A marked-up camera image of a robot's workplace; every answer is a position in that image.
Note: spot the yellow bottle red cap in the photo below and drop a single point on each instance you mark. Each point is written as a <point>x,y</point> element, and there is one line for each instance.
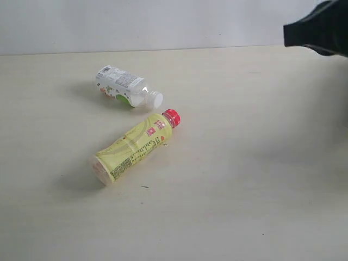
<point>110,163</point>

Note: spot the white fruit label bottle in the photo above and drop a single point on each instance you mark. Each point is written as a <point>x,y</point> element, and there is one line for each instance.
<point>127,87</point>

